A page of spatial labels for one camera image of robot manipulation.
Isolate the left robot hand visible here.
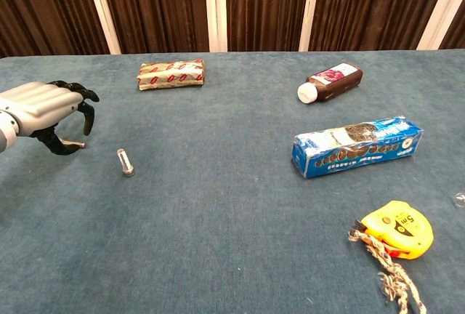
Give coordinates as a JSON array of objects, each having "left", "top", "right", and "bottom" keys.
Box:
[{"left": 0, "top": 80, "right": 100, "bottom": 156}]

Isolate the silver bolt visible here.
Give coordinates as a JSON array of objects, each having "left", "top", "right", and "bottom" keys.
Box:
[
  {"left": 116, "top": 148, "right": 137, "bottom": 178},
  {"left": 60, "top": 138, "right": 88, "bottom": 149}
]

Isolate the dark brown curtain panel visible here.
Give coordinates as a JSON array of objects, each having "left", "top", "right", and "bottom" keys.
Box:
[
  {"left": 438, "top": 8, "right": 465, "bottom": 50},
  {"left": 0, "top": 0, "right": 110, "bottom": 59},
  {"left": 308, "top": 0, "right": 446, "bottom": 52},
  {"left": 225, "top": 0, "right": 312, "bottom": 52},
  {"left": 97, "top": 0, "right": 211, "bottom": 54}
]

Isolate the gold red snack pack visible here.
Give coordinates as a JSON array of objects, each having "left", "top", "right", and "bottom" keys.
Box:
[{"left": 136, "top": 58, "right": 206, "bottom": 92}]

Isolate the blue felt table cover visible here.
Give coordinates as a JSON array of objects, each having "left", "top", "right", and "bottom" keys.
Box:
[{"left": 0, "top": 49, "right": 465, "bottom": 314}]

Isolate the brown bottle white cap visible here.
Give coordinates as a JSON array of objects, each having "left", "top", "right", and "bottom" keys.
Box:
[{"left": 296, "top": 62, "right": 364, "bottom": 105}]

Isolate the blue cookie box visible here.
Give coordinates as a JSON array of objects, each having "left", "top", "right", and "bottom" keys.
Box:
[{"left": 291, "top": 115, "right": 425, "bottom": 180}]

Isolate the yellow tape measure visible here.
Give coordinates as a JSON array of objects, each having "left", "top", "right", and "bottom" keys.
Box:
[{"left": 354, "top": 200, "right": 435, "bottom": 261}]

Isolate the white frame post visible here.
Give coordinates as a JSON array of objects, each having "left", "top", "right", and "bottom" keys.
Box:
[
  {"left": 416, "top": 0, "right": 465, "bottom": 52},
  {"left": 298, "top": 0, "right": 323, "bottom": 52},
  {"left": 82, "top": 0, "right": 122, "bottom": 55},
  {"left": 203, "top": 0, "right": 228, "bottom": 53}
]

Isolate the braided rope lanyard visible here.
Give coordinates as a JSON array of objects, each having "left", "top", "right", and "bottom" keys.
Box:
[{"left": 347, "top": 228, "right": 428, "bottom": 314}]

